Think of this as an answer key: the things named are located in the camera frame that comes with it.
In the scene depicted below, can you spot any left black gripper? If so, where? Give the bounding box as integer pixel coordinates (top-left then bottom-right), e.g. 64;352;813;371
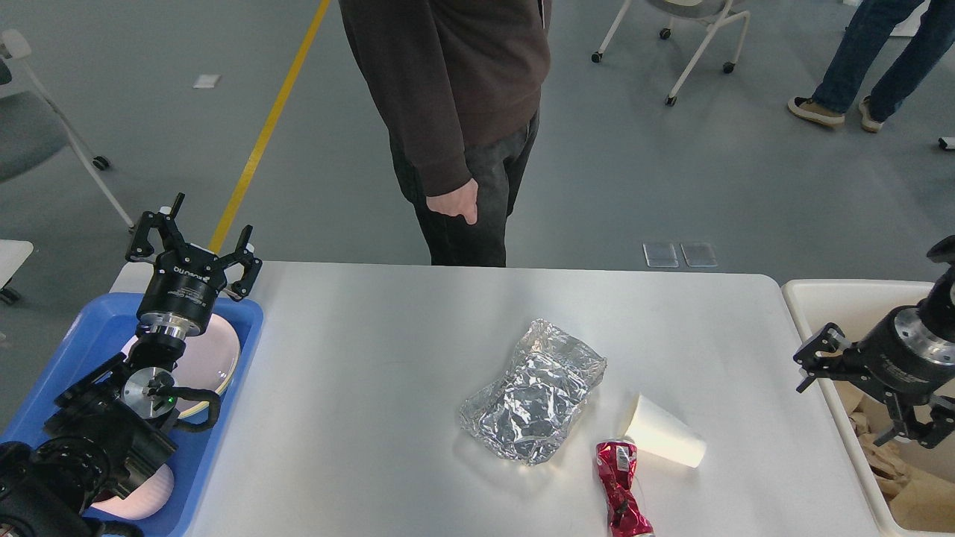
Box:
124;192;263;338

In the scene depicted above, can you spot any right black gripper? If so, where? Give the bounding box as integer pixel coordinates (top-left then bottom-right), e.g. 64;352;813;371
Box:
792;306;954;449

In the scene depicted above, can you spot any brown paper bag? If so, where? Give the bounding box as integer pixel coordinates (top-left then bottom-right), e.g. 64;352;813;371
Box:
888;478;954;533
832;380;866;415

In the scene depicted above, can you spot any brown paper ball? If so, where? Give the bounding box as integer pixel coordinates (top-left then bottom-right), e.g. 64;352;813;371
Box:
848;412;912;503

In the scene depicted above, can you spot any pink plate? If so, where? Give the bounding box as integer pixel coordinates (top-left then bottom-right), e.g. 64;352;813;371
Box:
119;314;241;418

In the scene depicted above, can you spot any white paper cup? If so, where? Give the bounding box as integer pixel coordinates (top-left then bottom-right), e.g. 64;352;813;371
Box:
623;393;707;468

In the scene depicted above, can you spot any pink mug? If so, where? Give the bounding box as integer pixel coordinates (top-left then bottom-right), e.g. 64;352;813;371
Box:
91;465;176;521

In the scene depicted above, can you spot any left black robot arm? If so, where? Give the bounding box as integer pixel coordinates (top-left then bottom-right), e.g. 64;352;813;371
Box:
2;193;263;536

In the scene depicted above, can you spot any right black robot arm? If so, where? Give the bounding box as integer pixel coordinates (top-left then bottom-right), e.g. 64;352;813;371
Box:
792;236;954;449

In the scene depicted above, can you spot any white plastic bin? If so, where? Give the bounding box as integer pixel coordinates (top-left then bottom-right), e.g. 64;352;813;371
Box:
782;279;954;536

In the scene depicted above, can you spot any blue plastic tray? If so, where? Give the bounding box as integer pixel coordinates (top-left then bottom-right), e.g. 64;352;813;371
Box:
2;292;265;536

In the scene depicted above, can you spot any white paper on floor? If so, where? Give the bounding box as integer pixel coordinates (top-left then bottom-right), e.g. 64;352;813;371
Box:
193;74;222;90

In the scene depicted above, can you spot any white side table left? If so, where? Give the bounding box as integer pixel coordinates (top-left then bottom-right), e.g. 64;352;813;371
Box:
1;240;34;305

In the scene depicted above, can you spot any grey chair left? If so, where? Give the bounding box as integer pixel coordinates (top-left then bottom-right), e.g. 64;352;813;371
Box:
1;28;134;231

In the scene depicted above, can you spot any left clear floor plate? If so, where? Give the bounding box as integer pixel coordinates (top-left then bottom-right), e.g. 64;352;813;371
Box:
642;242;681;269

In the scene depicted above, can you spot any crushed red can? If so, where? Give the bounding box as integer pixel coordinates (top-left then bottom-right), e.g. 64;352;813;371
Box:
595;439;656;536

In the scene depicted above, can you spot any person in dark clothes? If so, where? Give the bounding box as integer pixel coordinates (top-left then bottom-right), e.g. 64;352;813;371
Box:
339;1;552;266

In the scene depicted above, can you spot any crumpled aluminium foil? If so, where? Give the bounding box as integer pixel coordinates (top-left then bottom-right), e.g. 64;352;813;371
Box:
458;319;607;466

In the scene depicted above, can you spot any person in blue jeans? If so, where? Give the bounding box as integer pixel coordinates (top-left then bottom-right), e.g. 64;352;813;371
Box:
787;0;955;135

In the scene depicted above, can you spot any white chair top right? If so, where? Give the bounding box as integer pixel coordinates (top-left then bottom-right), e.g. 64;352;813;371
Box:
591;0;751;107

